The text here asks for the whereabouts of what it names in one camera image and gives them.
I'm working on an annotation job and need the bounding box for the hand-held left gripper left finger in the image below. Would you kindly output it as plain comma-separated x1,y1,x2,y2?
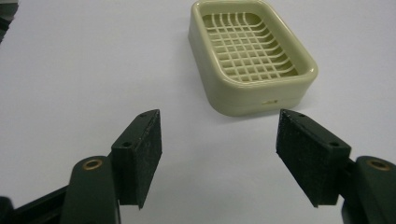
61,108,163,224

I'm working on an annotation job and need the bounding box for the dark object at table edge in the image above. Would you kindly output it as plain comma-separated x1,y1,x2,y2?
0,0,20,45

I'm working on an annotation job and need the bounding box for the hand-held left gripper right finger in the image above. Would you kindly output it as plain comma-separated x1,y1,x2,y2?
276,108,396,224

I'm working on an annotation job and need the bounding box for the pale green soap dish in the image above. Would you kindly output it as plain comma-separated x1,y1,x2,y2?
188,0,319,118

